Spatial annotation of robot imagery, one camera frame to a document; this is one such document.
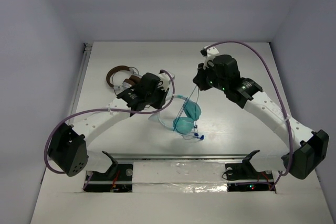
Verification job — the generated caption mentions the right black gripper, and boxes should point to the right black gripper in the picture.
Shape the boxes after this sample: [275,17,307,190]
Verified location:
[194,60,227,91]

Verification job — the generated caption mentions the teal white headphones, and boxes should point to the teal white headphones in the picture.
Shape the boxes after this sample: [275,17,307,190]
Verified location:
[149,94,202,135]

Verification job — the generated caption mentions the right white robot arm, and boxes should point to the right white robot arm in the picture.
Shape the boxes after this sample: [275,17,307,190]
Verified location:
[193,55,329,179]

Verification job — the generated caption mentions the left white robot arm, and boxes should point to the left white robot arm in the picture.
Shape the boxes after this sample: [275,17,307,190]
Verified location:
[44,70,175,179]

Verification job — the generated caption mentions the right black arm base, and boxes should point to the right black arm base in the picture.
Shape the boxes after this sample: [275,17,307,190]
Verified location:
[222,150,275,192]

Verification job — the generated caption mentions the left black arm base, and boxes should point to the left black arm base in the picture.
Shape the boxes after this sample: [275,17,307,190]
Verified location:
[83,151,133,193]

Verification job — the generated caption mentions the brown silver headphones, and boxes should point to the brown silver headphones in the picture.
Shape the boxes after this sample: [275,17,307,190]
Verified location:
[106,65,142,91]

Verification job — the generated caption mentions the white foam taped block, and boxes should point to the white foam taped block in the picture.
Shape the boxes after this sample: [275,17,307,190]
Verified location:
[132,161,227,193]

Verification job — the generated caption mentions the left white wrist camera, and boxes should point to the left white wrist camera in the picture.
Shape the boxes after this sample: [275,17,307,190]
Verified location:
[158,70,175,89]

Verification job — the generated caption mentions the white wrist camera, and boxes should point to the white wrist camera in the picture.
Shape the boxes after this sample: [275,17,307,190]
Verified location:
[200,46,219,69]
[158,70,175,89]

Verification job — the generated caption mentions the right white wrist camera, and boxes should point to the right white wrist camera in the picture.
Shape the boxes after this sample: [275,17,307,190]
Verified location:
[200,46,219,69]

